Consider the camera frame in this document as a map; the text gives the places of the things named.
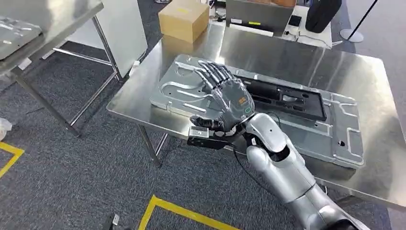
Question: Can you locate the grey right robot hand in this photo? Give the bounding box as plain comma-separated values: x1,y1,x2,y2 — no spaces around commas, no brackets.
189,60,256,132

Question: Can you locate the black plastic panel with cutouts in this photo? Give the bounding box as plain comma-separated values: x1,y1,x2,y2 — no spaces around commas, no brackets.
236,76,327,122

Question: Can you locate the grey stamped metal panel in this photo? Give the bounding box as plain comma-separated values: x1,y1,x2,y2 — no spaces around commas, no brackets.
0,16,43,61
149,53,366,170

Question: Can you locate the stainless steel work table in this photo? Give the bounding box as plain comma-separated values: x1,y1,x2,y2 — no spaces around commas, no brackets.
0,0,124,138
106,20,406,213

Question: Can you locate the grey metal case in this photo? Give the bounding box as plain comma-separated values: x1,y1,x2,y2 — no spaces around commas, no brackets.
225,0,296,37

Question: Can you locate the brown cardboard box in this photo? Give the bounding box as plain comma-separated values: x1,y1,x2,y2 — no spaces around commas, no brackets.
158,0,211,45

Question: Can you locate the black phone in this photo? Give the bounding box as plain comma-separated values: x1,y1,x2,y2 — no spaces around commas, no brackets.
287,14,303,28

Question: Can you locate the white leaning board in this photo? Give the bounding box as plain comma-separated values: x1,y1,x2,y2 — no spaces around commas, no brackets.
66,0,149,79

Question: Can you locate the black bag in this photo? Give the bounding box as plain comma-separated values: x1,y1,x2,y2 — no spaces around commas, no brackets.
304,0,343,35

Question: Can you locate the black stanchion with round base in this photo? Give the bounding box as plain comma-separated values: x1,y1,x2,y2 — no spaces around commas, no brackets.
339,0,380,44

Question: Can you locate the white plastic wrap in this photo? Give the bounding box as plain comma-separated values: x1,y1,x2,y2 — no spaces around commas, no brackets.
0,117,13,141

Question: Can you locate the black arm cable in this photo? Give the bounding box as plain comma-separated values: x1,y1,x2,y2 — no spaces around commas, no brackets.
232,147,272,193

